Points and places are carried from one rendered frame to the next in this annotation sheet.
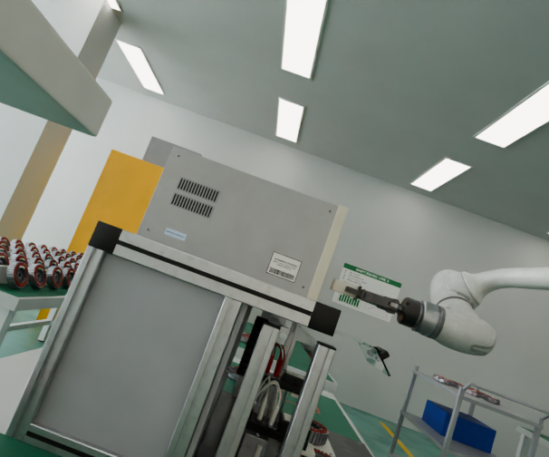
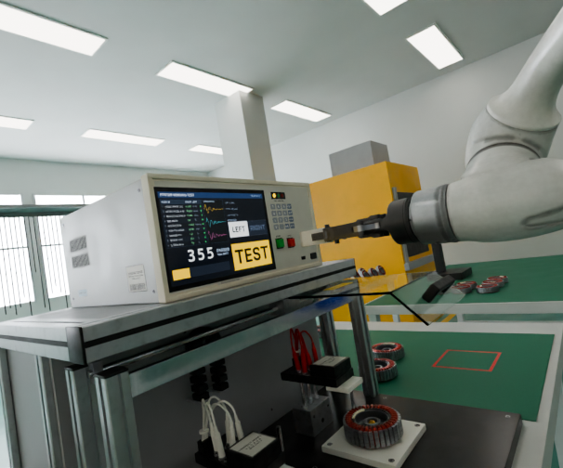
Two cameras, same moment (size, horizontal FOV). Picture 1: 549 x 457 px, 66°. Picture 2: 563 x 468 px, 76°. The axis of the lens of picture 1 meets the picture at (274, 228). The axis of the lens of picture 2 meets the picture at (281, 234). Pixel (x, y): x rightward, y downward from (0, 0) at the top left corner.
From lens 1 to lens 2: 0.82 m
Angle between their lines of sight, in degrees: 39
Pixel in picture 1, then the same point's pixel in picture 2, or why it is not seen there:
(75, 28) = (236, 124)
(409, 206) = not seen: outside the picture
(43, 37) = not seen: outside the picture
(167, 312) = (32, 383)
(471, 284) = (502, 110)
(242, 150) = (418, 106)
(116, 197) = (329, 216)
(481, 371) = not seen: outside the picture
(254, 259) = (119, 284)
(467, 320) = (489, 182)
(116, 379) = (34, 455)
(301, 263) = (143, 266)
